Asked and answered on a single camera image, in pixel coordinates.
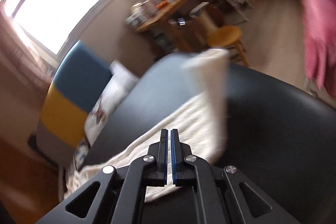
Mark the white deer print pillow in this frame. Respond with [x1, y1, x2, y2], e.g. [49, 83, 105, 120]
[84, 60, 138, 146]

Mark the wooden side desk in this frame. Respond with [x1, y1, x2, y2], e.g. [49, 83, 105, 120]
[134, 0, 224, 52]

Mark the multicolour armchair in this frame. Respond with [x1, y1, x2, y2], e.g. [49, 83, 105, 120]
[35, 42, 112, 166]

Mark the cream knitted sweater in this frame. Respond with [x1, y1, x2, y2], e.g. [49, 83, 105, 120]
[64, 48, 229, 197]

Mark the pink cloth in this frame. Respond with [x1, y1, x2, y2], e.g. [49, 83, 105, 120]
[301, 0, 335, 97]

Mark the round wooden stool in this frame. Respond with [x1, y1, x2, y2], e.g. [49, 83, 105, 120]
[206, 25, 249, 67]

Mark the patterned blue white cushion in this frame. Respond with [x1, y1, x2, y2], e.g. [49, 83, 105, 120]
[73, 137, 91, 170]

